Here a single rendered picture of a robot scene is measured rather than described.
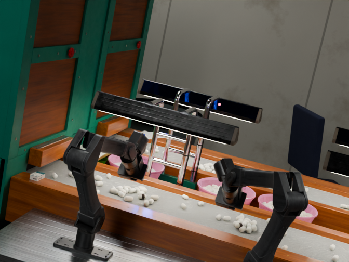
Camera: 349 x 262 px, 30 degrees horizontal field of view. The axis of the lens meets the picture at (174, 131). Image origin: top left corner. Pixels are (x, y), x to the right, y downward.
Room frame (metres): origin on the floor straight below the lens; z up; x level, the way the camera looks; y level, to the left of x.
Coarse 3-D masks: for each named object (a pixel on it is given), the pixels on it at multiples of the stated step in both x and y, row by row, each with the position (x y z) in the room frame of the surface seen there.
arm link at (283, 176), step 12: (240, 168) 2.10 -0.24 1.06; (240, 180) 2.08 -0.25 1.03; (252, 180) 2.04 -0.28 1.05; (264, 180) 2.00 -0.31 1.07; (276, 180) 1.92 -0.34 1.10; (288, 180) 1.97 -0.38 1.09; (300, 180) 1.95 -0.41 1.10; (276, 192) 1.91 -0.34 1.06; (276, 204) 1.90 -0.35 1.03; (288, 204) 1.87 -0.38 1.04
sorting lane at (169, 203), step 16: (48, 176) 2.56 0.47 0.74; (64, 176) 2.60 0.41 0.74; (112, 176) 2.73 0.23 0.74; (128, 192) 2.56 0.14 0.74; (160, 192) 2.64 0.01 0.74; (160, 208) 2.45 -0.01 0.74; (176, 208) 2.48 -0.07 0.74; (192, 208) 2.52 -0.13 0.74; (208, 208) 2.56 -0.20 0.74; (224, 208) 2.60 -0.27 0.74; (208, 224) 2.38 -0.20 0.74; (224, 224) 2.42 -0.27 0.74; (256, 224) 2.49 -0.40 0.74; (256, 240) 2.32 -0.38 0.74; (288, 240) 2.39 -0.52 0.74; (304, 240) 2.42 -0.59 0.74; (320, 240) 2.46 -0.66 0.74; (320, 256) 2.29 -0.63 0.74
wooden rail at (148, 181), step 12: (96, 168) 2.76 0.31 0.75; (108, 168) 2.75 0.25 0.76; (144, 180) 2.70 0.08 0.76; (156, 180) 2.72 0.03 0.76; (180, 192) 2.66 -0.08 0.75; (192, 192) 2.65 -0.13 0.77; (264, 216) 2.57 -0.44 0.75; (300, 228) 2.53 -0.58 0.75; (312, 228) 2.52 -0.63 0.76; (324, 228) 2.54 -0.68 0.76; (336, 240) 2.49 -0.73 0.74; (348, 240) 2.48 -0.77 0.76
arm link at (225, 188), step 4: (224, 176) 2.17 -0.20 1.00; (224, 180) 2.16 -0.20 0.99; (224, 184) 2.15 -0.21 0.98; (224, 188) 2.14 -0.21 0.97; (228, 188) 2.14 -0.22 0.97; (232, 188) 2.13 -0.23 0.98; (236, 188) 2.14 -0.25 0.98; (224, 192) 2.15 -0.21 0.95; (228, 192) 2.13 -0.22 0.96; (232, 192) 2.13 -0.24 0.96; (236, 192) 2.15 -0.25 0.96; (228, 196) 2.16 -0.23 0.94; (232, 196) 2.16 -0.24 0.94
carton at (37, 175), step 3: (30, 174) 2.41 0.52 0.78; (33, 174) 2.42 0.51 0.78; (36, 174) 2.43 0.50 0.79; (39, 174) 2.43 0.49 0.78; (42, 174) 2.44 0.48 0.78; (30, 177) 2.41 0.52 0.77; (33, 177) 2.41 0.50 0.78; (36, 177) 2.40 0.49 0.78; (39, 177) 2.42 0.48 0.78; (42, 177) 2.44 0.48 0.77; (36, 180) 2.40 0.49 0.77
